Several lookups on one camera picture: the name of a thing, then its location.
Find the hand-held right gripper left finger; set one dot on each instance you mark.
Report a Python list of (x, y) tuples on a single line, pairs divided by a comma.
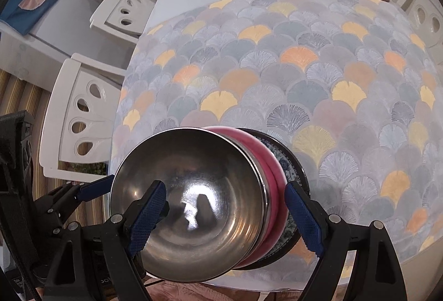
[(145, 221)]

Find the red bowl steel interior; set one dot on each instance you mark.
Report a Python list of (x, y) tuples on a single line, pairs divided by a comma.
[(207, 218)]

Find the person's pink clothing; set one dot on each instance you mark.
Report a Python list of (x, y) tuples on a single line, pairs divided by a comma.
[(207, 294)]

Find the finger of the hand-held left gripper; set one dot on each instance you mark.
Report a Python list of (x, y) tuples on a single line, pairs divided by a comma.
[(95, 186)]

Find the white cabinet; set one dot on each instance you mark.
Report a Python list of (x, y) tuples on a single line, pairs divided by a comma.
[(62, 41)]

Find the light pink bowl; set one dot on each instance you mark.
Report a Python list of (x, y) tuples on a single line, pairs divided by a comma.
[(273, 162)]

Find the white chair with oval cutouts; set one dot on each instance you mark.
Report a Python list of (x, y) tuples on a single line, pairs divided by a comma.
[(117, 17), (62, 135), (425, 17)]

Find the striped rug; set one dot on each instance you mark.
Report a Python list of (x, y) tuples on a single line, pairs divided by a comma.
[(20, 93)]

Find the green potted plant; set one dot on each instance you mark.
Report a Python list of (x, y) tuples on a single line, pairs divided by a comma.
[(91, 170)]

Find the floral ceramic plate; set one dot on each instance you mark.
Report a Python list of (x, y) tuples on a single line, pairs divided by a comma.
[(294, 169)]

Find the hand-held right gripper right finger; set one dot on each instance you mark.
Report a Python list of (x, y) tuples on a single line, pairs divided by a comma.
[(304, 221)]

